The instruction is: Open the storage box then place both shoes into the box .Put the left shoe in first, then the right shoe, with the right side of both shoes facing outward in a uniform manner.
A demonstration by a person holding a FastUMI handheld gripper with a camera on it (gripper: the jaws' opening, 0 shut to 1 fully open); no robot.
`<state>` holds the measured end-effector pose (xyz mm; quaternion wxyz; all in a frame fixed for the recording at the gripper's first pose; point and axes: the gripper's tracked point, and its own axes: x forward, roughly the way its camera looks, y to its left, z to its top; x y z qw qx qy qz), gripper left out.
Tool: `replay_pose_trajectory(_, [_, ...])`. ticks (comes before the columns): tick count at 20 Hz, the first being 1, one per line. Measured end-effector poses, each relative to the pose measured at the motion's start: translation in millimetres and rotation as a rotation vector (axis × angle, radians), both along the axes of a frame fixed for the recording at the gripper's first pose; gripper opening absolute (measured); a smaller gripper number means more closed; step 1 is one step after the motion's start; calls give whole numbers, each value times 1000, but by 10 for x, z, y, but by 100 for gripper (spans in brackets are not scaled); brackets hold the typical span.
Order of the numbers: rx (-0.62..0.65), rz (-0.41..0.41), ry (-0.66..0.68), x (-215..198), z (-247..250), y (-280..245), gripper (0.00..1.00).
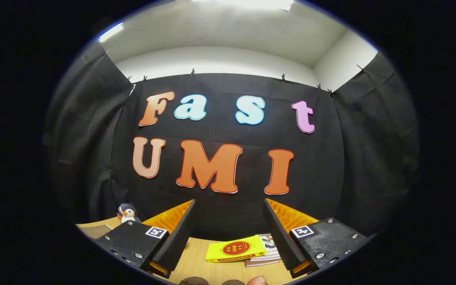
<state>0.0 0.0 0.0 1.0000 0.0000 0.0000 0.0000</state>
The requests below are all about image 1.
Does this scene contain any white illustrated book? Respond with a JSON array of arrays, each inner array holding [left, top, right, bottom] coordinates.
[[258, 234, 282, 262]]

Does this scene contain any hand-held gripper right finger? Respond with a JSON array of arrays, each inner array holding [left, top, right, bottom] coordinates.
[[263, 198, 371, 279]]

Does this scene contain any yellow book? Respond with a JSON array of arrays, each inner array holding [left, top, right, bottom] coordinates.
[[205, 235, 267, 263]]

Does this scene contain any penguin plush toy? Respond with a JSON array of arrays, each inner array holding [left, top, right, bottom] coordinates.
[[116, 203, 141, 224]]

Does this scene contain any brown book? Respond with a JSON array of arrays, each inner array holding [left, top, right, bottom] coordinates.
[[245, 257, 281, 268]]

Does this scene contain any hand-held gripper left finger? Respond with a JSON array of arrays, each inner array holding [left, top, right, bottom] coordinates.
[[95, 199, 196, 279]]

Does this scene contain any ceiling light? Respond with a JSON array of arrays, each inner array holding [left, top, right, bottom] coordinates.
[[192, 0, 295, 11], [99, 22, 125, 43]]

